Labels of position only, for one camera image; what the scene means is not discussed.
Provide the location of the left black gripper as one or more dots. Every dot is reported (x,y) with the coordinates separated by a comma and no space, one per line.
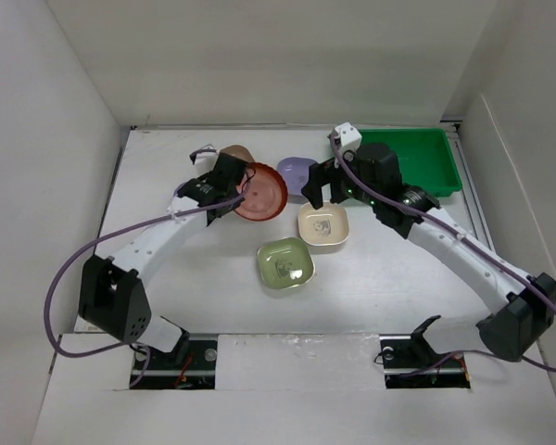
(236,195)

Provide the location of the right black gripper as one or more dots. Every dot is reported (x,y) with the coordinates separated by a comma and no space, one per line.
(320,174)

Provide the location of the brown square panda plate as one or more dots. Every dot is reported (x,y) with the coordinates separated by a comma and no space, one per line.
(235,154)

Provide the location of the red round plate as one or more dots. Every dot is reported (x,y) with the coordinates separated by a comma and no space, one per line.
(266,193)

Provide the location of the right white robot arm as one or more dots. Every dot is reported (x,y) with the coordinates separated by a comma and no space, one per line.
(521,306)

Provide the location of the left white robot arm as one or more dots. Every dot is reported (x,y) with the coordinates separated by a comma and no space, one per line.
(113,289)

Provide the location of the green plastic bin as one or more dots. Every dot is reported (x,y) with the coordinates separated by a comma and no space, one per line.
(424,156)

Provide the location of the purple square plate right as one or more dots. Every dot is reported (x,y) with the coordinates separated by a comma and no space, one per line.
(295,172)

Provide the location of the purple square plate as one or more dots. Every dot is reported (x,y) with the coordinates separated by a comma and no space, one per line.
(295,172)
(178,192)

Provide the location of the purple square plate left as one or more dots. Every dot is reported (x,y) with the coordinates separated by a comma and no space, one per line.
(178,192)

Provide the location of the cream square panda plate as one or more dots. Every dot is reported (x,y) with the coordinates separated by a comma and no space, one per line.
(325,227)

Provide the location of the green square panda plate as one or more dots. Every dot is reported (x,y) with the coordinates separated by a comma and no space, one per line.
(285,263)

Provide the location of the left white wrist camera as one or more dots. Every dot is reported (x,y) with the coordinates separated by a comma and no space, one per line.
(201,155)

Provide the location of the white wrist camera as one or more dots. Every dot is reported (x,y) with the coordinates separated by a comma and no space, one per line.
(201,155)
(345,137)

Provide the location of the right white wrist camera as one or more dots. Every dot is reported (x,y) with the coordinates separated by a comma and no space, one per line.
(345,137)

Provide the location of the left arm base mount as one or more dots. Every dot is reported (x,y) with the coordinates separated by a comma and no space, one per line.
(197,371)

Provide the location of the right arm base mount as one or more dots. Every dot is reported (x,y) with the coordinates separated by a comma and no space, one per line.
(410,365)

